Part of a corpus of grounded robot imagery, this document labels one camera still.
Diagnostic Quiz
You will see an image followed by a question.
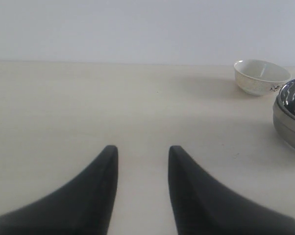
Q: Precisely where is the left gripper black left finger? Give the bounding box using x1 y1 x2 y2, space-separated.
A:
0 145 119 235

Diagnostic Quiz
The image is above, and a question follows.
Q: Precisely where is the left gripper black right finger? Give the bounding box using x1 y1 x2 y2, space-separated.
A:
168 145 295 235

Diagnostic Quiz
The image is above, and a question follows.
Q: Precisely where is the stainless steel bowl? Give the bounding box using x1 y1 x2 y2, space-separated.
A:
273 79 295 149

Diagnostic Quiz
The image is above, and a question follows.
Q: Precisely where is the white ceramic floral bowl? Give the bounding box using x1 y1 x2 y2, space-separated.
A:
233 59 292 96

